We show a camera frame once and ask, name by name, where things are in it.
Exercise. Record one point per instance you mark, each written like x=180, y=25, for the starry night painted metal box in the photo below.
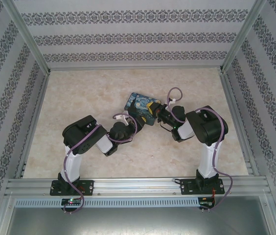
x=139, y=107

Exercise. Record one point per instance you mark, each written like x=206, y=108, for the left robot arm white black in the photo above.
x=73, y=161

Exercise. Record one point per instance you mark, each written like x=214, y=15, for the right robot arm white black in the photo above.
x=207, y=151

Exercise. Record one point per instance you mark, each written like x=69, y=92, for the left controller circuit board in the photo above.
x=71, y=201

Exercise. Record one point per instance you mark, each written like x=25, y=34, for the controller circuit board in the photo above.
x=71, y=201
x=206, y=202

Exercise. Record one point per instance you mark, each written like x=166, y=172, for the grey sheet metal panel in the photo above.
x=138, y=221

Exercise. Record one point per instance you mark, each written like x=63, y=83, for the right controller circuit board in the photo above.
x=206, y=202

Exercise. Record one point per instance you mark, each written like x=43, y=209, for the aluminium back rail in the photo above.
x=135, y=68

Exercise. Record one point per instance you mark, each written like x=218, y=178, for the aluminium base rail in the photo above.
x=135, y=186

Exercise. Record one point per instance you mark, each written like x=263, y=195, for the aluminium side rail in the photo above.
x=31, y=127
x=240, y=127

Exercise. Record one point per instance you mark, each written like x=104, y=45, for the aluminium frame post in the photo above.
x=244, y=34
x=25, y=34

